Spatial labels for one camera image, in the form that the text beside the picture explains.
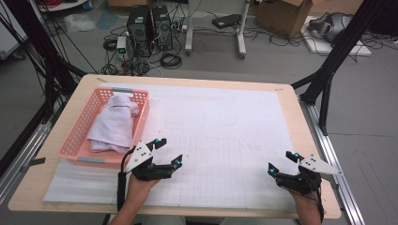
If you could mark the white round table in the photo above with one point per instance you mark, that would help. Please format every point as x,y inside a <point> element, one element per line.
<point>62,7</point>

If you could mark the lavender printed towel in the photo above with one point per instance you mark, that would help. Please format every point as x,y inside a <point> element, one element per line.
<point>114,125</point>

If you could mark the teal plastic sheet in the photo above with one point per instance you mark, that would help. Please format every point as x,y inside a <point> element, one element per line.
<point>106,19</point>

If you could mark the white grid mat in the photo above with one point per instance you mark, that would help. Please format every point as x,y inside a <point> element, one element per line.
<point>219,125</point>

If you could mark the pink plastic basket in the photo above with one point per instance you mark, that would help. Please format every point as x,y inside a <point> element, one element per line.
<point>78,134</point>

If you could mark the black metal frame stand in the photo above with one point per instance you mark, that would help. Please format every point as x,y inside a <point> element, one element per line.
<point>344,40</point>
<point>31,31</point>

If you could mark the black computer tower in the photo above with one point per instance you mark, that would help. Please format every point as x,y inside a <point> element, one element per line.
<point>139,31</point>
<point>162,28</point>

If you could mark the black flat box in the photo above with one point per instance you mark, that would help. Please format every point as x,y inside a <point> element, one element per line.
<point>226,21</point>

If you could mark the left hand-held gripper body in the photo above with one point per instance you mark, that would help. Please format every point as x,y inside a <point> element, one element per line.
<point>148,173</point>

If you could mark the grey rounded device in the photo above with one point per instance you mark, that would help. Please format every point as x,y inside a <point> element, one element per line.
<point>331,26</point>

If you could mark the person's right hand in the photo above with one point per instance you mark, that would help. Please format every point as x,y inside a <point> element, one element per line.
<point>306,203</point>

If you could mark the person's left hand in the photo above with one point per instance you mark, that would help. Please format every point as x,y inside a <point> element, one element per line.
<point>142,189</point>

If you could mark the white metal stand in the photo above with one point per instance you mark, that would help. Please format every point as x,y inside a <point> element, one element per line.
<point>188,31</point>

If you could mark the small white power unit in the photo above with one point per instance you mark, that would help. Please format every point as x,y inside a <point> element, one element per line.
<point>121,42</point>

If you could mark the clear plastic bag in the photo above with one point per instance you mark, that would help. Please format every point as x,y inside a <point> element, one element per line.
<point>79,22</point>

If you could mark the white cabinet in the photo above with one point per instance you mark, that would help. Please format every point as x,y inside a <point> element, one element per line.
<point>9,40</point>

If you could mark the grey foam sheet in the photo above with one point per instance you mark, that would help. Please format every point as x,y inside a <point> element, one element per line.
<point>78,184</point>

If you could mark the white floor board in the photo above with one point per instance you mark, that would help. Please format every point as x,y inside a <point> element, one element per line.
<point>325,48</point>

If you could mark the brown cardboard box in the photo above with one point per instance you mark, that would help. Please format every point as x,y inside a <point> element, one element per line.
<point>125,2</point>
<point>338,6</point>
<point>281,17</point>

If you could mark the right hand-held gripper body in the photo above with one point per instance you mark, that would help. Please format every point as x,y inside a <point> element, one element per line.
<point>303,182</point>

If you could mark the aluminium rail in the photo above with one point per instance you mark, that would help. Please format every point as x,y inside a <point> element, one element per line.
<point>22,159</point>
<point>331,156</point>

